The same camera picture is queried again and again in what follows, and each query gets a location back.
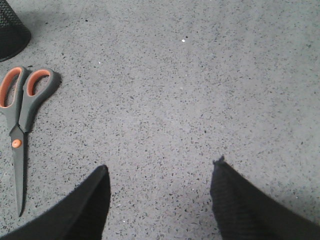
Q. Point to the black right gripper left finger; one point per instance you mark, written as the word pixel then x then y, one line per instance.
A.
pixel 79 216

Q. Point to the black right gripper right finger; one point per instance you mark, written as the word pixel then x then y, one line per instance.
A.
pixel 243 212

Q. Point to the grey orange scissors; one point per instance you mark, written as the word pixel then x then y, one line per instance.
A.
pixel 21 94

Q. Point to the black mesh pen holder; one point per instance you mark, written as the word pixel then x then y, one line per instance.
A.
pixel 14 35

